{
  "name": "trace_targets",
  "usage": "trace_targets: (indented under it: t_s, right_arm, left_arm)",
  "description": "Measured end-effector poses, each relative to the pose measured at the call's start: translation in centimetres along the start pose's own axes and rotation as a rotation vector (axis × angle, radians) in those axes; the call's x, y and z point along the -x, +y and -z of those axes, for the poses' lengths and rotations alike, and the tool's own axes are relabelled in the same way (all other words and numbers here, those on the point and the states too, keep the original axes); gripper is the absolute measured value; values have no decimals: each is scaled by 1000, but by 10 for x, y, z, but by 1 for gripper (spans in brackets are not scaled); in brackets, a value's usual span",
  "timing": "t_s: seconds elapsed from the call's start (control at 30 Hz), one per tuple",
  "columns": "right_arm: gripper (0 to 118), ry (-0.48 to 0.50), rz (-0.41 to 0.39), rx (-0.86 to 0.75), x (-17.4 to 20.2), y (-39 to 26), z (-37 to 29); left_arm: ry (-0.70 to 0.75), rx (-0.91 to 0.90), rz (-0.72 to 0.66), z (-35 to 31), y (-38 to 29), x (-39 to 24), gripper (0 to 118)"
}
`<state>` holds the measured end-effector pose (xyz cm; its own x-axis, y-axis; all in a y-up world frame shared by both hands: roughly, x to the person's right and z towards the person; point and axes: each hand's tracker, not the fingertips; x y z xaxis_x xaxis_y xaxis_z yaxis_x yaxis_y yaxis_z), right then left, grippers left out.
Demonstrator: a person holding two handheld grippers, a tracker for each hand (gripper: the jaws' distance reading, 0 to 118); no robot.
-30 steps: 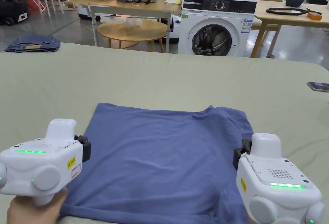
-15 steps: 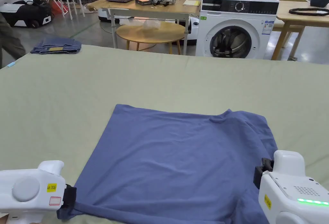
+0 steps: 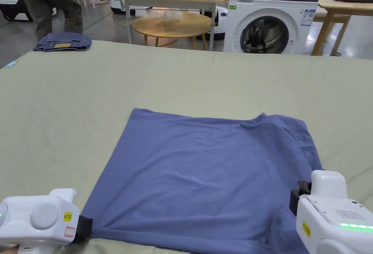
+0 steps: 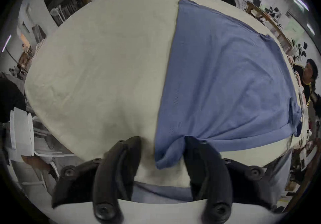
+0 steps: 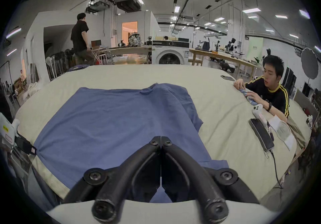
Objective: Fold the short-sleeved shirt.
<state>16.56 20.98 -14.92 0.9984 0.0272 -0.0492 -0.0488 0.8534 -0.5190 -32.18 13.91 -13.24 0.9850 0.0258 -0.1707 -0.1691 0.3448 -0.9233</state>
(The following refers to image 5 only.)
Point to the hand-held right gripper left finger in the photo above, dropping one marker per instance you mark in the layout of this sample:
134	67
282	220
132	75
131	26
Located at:
140	162

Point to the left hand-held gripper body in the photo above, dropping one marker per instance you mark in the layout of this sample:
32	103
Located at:
6	130

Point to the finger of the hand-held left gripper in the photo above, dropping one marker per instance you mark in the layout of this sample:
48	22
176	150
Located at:
25	144

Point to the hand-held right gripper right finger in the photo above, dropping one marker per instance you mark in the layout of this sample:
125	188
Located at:
183	165

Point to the blue shirt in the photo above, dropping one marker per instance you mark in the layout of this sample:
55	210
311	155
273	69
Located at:
112	122

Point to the bed with beige sheet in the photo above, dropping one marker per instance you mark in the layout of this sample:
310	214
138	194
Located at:
225	117

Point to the black phone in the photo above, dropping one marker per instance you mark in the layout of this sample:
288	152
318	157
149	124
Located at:
262	134

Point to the white hand controller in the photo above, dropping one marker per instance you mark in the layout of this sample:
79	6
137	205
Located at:
258	111

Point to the small phone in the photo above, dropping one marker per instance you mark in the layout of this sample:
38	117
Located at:
227	78

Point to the clear plastic bag with paper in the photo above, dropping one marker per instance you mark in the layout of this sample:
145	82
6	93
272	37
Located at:
283	130

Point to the white washing machine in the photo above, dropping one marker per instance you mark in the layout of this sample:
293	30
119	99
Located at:
170	53

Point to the wooden table with backpack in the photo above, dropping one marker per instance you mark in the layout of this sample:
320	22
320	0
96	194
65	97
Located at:
128	49

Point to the small white folding table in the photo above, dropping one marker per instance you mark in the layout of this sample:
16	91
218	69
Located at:
99	53

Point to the long wooden table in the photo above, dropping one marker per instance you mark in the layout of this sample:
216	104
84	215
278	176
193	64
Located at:
225	56

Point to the round grey photo reflector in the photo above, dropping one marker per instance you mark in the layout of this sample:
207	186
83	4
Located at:
309	63

